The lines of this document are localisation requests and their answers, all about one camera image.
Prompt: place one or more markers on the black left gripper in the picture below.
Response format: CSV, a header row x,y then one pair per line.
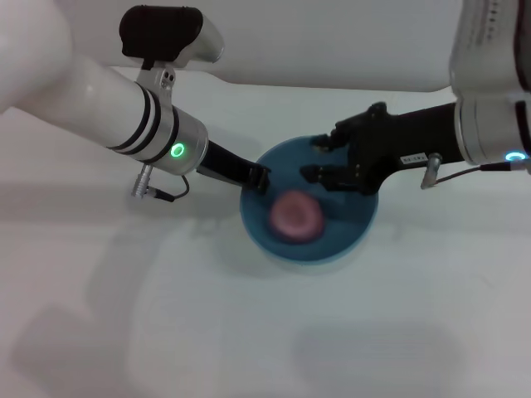
x,y
224,166

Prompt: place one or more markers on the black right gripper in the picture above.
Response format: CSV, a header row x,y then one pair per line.
x,y
386,145

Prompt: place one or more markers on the pink peach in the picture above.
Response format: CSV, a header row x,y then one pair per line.
x,y
296,217

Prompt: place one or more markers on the blue bowl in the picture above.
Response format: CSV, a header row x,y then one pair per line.
x,y
298,253

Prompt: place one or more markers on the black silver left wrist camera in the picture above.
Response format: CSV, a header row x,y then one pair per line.
x,y
162,33

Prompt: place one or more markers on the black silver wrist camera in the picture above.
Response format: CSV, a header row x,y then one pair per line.
x,y
162,33
485,49

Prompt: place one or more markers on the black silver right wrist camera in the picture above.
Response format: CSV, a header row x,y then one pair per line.
x,y
485,49

